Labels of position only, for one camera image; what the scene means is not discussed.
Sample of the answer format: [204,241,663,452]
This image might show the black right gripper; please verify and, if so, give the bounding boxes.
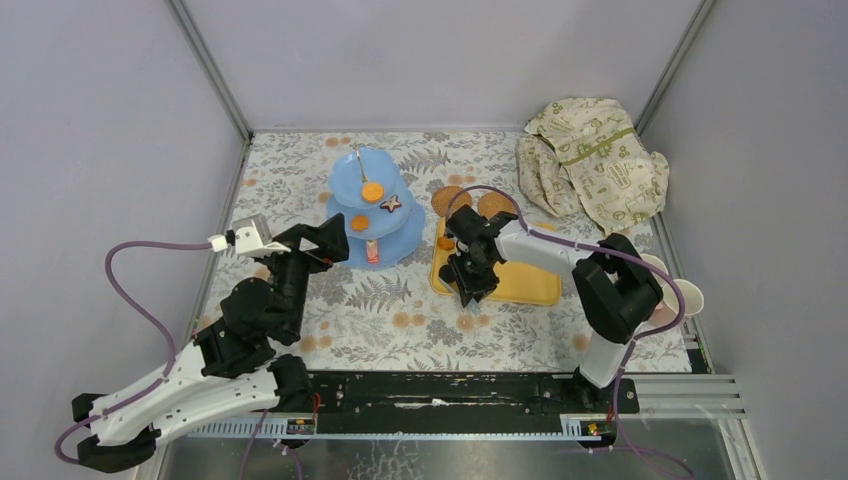
[447,248,499,307]

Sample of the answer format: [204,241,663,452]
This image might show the orange flower cookie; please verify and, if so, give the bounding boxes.
[350,215,370,232]

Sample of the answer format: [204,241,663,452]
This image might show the pink cake slice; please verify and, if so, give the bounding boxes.
[365,239,380,265]

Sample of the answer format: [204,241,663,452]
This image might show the yellow serving tray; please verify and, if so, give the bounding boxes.
[430,243,562,306]

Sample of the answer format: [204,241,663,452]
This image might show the blue three-tier cake stand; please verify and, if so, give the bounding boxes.
[326,146,426,270]

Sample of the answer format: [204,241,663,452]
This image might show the orange waffle cookie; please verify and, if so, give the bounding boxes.
[360,182,385,204]

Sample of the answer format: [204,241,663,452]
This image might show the woven rattan coaster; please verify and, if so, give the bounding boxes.
[431,185,473,217]
[477,191,517,219]

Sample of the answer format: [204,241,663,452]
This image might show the star shaped cookie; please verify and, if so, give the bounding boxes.
[380,194,403,214]

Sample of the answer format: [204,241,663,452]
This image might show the light blue tongs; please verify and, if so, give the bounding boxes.
[466,299,481,315]

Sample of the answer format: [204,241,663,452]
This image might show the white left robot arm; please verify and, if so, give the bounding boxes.
[72,214,349,473]

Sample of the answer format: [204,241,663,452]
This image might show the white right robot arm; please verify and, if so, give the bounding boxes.
[439,206,664,412]

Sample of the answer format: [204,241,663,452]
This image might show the orange round cookie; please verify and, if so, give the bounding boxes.
[436,236,456,252]

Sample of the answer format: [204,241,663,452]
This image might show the printed cloth bag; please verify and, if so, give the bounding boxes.
[516,97,670,234]

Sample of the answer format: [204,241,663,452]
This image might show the green paper cup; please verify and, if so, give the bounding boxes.
[640,253,669,282]

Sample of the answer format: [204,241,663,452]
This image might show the pink paper cup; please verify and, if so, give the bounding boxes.
[649,279,704,327]

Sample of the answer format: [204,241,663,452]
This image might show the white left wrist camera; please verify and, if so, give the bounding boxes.
[208,214,292,259]

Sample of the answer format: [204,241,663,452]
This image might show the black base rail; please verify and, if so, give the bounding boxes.
[296,370,640,416]

